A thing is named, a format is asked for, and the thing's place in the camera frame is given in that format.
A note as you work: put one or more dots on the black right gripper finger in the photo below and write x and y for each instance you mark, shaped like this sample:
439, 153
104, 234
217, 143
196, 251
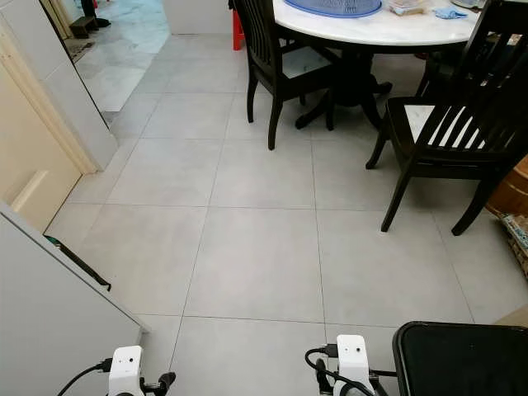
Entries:
322, 379

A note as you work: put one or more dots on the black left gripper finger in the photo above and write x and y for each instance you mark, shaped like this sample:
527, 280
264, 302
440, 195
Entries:
167, 380

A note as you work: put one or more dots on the white fridge door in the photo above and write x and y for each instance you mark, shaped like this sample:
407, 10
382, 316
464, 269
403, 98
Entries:
58, 330

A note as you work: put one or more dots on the dark wooden dining chair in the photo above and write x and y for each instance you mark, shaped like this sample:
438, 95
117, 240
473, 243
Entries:
454, 153
264, 49
491, 54

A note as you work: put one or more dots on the brown cardboard box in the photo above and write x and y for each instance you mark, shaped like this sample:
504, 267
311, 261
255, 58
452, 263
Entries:
510, 190

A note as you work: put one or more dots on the cream wooden door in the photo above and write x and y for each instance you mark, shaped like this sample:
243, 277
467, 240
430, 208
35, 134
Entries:
33, 140

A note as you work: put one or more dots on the round white marble table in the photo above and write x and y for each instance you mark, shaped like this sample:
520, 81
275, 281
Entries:
371, 31

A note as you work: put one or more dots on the red plastic stool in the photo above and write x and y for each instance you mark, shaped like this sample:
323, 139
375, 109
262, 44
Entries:
237, 31

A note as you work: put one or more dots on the blue mesh food cover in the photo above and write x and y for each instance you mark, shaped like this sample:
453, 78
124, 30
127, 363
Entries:
334, 7

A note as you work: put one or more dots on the clear plastic food container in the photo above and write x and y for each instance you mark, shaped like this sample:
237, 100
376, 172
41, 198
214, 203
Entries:
410, 7

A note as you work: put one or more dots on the blue cloth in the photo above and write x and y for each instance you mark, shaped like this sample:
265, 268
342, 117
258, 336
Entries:
450, 13

